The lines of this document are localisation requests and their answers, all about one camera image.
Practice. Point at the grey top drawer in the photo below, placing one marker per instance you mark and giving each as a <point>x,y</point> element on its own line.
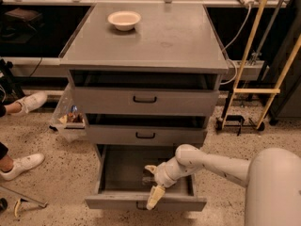
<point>146,101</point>

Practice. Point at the white sneaker upper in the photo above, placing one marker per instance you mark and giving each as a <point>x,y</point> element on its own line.
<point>31,103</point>

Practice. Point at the white sneaker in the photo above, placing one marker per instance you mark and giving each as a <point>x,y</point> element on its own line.
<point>23,164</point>
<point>31,103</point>

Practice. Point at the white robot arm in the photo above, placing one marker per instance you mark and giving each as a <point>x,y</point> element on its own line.
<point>272,180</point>

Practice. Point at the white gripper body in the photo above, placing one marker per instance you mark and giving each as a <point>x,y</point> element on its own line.
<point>162,174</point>

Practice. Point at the grey middle drawer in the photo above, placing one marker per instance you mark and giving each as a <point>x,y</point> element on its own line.
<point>144,135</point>

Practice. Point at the white paper bowl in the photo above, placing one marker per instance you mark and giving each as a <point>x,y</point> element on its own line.
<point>124,20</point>

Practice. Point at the grey drawer cabinet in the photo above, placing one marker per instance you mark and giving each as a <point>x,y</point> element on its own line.
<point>172,47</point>

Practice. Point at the grey drawer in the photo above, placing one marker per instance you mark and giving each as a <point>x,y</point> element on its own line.
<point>144,135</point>
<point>119,185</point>
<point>146,101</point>

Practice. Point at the white sneaker lower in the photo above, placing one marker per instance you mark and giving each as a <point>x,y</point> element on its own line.
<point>23,164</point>

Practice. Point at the grey bottom drawer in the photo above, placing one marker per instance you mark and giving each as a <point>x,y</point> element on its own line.
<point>119,185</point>

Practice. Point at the yellow handled tool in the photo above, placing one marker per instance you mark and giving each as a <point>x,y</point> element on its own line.
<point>17,206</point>

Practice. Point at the clear plastic water bottle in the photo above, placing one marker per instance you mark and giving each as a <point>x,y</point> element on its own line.
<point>148,181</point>

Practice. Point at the grey metal floor bar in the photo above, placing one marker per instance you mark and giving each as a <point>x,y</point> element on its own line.
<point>23,197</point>

